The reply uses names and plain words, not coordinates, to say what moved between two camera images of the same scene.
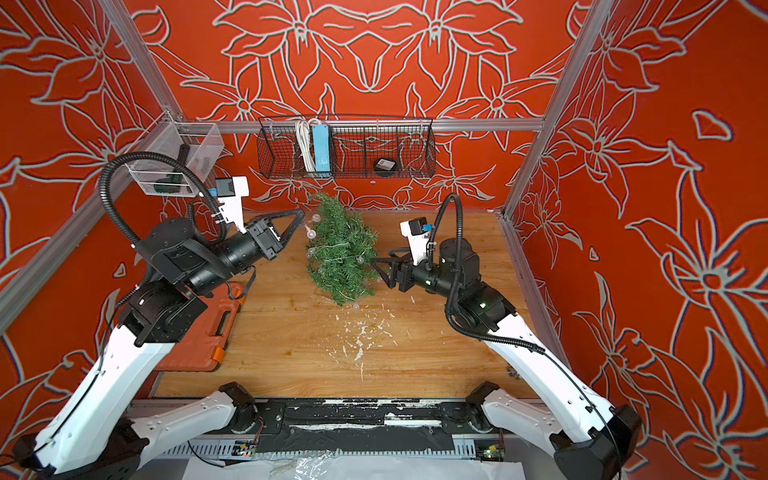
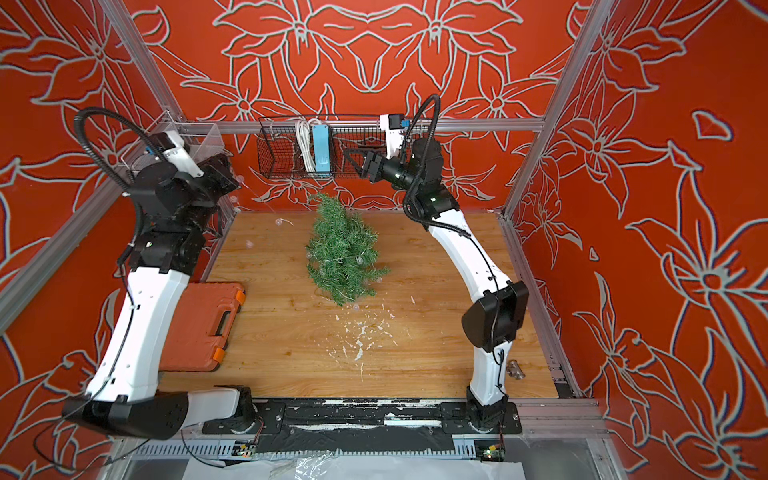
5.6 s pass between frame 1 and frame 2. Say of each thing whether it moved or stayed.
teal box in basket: stayed
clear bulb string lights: moved
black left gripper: moved
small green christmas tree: stayed
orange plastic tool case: stayed
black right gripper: moved
